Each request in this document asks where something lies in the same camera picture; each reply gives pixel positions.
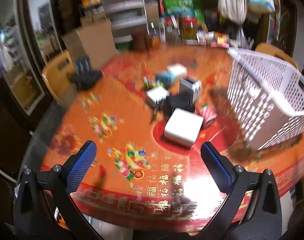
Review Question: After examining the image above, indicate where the red polka dot charger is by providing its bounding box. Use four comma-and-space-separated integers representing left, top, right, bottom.
196, 105, 217, 129

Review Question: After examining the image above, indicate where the large white charger block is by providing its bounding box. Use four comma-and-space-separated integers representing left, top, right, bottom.
164, 108, 203, 148

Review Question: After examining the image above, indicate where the white perforated plastic basket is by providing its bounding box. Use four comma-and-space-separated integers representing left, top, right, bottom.
227, 48, 304, 150

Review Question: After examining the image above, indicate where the black adapter with cable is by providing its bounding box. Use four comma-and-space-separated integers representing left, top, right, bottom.
151, 92, 196, 123

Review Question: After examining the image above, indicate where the silver grey charger block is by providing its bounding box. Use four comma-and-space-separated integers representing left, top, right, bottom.
179, 76, 202, 103

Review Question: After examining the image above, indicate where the white usb wall charger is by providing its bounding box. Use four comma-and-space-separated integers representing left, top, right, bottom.
147, 86, 169, 105

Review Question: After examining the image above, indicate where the small white charger cube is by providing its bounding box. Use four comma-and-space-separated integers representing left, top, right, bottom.
166, 63, 187, 79

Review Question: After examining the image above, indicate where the teal multiport usb charger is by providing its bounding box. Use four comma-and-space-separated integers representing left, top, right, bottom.
155, 71, 176, 89

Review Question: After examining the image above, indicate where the wooden chair left side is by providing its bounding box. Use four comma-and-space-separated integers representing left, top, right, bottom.
42, 50, 78, 108

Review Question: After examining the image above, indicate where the wooden chair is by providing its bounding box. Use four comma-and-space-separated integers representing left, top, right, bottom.
42, 50, 78, 108
255, 42, 298, 69

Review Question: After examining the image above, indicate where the black clamp on chair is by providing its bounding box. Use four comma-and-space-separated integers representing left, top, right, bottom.
70, 55, 103, 91

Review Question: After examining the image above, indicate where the red patterned tablecloth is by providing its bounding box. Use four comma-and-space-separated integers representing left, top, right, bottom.
41, 46, 304, 232

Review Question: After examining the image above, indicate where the wooden chair right side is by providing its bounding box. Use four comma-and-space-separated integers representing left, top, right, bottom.
255, 42, 298, 69

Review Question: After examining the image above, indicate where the brown cardboard box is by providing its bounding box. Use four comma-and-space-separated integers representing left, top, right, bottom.
62, 20, 117, 69

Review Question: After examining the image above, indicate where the pickle jar red lid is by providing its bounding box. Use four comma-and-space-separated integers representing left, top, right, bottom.
181, 15, 198, 40

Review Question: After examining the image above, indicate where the beige canvas tote bag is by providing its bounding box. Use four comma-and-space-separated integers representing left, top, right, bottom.
217, 0, 247, 25

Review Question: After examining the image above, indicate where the green shopping bag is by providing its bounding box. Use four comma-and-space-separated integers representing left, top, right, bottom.
162, 0, 205, 23

